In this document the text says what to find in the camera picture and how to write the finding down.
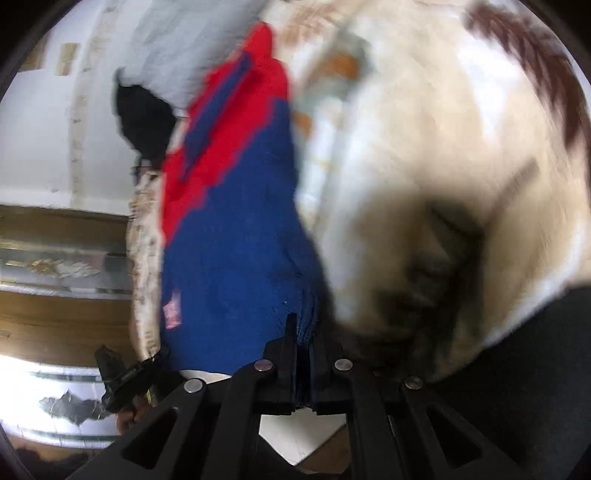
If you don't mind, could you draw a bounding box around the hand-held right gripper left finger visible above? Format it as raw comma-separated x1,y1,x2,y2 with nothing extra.
67,314,301,480

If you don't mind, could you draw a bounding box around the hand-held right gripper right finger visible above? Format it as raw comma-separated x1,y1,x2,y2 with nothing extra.
307,342,525,480

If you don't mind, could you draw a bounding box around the red and blue knit sweater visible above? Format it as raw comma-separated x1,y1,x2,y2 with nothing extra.
159,23,324,376

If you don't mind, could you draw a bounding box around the person's left hand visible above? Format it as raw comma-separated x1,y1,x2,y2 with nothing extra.
115,396,155,435

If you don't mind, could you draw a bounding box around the wooden cabinet with mirror panels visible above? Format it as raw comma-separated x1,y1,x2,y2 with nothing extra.
0,203,139,455

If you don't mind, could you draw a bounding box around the beige leaf print blanket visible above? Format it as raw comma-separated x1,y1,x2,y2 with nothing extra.
127,0,587,385

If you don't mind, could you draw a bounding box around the black cloth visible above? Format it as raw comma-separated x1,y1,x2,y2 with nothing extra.
113,80,185,161

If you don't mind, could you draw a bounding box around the grey quilted pillow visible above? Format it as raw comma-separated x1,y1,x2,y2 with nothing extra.
117,0,278,110

